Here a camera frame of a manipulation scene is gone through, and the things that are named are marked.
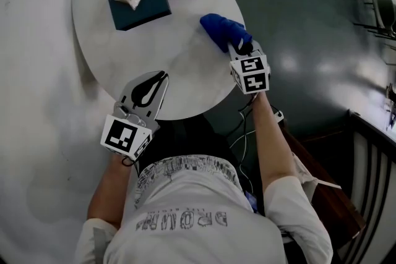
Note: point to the person's left forearm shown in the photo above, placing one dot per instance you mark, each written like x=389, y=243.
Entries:
x=108, y=191

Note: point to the person's black trousers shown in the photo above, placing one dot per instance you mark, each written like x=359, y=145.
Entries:
x=185, y=139

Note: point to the dark wooden slatted chair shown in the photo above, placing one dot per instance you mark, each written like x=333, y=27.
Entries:
x=334, y=201

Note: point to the blue badge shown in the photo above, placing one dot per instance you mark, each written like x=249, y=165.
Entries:
x=252, y=202

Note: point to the white adapter box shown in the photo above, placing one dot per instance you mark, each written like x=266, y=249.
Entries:
x=279, y=117

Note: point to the blue cloth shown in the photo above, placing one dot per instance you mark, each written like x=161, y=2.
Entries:
x=222, y=29

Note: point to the person's right forearm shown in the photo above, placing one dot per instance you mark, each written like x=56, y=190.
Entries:
x=272, y=148

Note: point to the white round side table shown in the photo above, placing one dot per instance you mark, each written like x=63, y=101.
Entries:
x=148, y=55

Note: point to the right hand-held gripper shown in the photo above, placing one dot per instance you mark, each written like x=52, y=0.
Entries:
x=253, y=83

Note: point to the grey chair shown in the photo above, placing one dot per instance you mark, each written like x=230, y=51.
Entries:
x=386, y=9

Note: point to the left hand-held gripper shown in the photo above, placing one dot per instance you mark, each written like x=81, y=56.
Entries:
x=119, y=136

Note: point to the person's white printed t-shirt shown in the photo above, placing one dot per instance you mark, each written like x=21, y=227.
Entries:
x=191, y=241

